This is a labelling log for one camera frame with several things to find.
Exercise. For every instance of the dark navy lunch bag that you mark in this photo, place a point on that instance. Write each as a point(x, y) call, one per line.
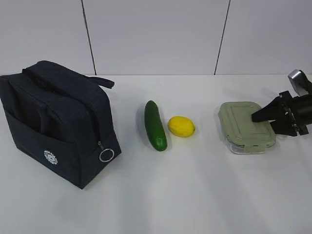
point(62, 119)

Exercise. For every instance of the yellow lemon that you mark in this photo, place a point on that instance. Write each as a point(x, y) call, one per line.
point(181, 126)

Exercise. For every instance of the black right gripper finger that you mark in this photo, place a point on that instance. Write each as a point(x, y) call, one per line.
point(283, 127)
point(272, 111)

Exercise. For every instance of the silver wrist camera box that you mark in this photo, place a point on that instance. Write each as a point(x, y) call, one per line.
point(300, 83)

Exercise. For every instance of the green cucumber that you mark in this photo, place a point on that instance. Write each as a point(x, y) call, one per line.
point(154, 127)

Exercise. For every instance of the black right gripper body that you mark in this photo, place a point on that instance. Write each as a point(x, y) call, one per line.
point(298, 110)

